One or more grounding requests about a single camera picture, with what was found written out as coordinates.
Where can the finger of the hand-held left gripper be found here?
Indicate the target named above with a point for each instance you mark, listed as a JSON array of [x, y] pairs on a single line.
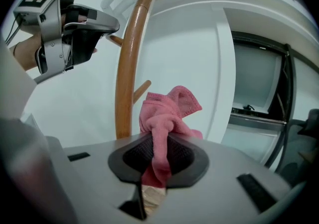
[[104, 22]]

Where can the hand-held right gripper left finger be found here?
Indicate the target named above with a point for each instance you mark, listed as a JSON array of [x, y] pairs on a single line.
[[94, 188]]

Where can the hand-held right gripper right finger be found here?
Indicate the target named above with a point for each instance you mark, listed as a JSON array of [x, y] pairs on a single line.
[[219, 193]]

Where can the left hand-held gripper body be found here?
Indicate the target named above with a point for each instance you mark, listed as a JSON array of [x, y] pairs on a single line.
[[49, 33]]

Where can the wooden coat rack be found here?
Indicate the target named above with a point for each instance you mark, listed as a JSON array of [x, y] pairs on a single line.
[[125, 68]]

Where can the pink cloth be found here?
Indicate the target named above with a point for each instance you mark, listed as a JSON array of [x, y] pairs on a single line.
[[162, 111]]

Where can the person's left forearm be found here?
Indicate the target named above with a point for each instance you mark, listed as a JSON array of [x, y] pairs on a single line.
[[25, 53]]

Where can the person's left hand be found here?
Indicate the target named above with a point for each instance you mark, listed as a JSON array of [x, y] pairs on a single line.
[[82, 19]]

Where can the black office chair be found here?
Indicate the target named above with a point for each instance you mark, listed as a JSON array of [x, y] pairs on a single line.
[[309, 143]]

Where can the black framed glass door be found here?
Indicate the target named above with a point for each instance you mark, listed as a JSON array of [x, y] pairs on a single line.
[[254, 76]]

